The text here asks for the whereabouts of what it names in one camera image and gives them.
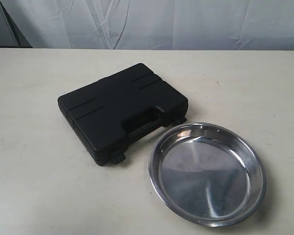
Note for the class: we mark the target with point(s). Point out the black plastic tool case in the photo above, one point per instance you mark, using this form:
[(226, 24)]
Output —
[(114, 112)]

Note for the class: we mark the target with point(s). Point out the round stainless steel tray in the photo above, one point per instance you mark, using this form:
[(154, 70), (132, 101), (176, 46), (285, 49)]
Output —
[(207, 174)]

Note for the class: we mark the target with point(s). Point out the white backdrop cloth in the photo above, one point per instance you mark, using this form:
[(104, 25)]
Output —
[(148, 24)]

